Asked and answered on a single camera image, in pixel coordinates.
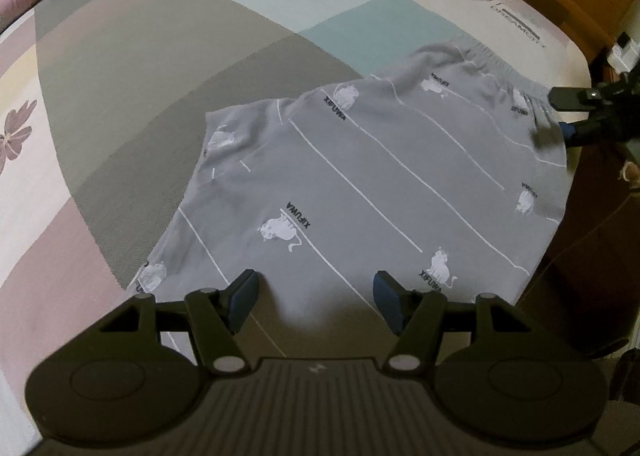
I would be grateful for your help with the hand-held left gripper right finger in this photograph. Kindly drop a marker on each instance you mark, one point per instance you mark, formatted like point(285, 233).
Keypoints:
point(387, 301)

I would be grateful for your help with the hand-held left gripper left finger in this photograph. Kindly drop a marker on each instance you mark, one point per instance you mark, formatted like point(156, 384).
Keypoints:
point(245, 298)

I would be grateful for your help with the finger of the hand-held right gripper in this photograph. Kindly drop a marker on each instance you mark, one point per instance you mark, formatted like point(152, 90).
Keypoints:
point(575, 99)
point(590, 130)

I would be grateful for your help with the grey striped pajama shorts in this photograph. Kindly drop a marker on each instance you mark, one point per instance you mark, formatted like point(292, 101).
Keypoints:
point(375, 176)

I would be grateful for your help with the patchwork bed sheet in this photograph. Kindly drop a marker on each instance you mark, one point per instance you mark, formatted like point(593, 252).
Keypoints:
point(125, 86)

